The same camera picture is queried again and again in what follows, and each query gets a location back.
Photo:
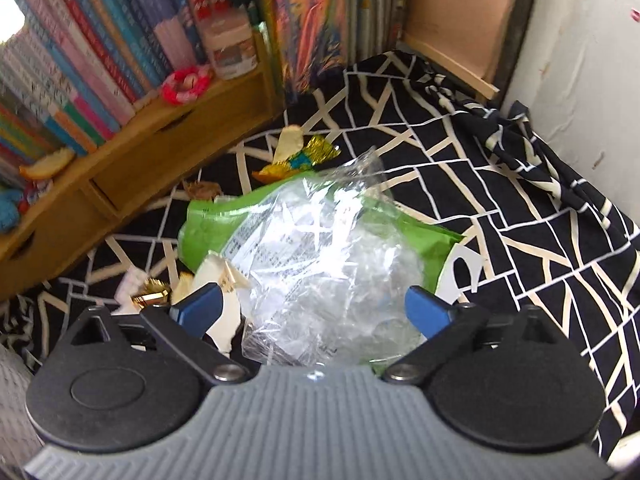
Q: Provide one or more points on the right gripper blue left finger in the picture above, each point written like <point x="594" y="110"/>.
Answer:
<point x="192" y="316"/>

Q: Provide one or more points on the orange peel on shelf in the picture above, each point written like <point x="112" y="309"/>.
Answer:
<point x="47" y="167"/>

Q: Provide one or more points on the blue yarn ball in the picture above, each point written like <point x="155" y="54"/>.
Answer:
<point x="10" y="216"/>

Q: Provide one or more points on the small white plastic jar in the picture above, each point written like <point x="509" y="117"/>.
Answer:
<point x="229" y="44"/>

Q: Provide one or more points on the red white charm toy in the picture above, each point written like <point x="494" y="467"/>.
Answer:
<point x="33" y="191"/>

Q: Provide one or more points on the gold blue foil wrapper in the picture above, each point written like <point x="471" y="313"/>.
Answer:
<point x="293" y="155"/>

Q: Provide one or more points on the row of upright books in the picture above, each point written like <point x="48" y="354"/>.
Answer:
<point x="79" y="70"/>

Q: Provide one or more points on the torn white orange cardboard box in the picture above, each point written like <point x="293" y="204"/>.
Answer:
<point x="213" y="269"/>

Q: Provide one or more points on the green clear snack bag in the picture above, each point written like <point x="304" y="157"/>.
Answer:
<point x="328" y="257"/>

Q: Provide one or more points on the wooden desk shelf with drawers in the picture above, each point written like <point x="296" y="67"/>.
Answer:
<point x="99" y="192"/>

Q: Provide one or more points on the black white patterned tablecloth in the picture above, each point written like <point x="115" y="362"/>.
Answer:
<point x="547" y="236"/>

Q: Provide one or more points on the red crochet flower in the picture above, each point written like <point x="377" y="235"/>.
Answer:
<point x="187" y="85"/>

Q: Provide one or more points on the white mesh trash bin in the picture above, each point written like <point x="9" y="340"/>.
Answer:
<point x="19" y="441"/>

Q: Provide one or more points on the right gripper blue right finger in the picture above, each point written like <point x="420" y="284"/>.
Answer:
<point x="435" y="319"/>

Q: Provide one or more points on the thin picture books row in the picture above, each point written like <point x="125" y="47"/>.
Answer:
<point x="313" y="39"/>

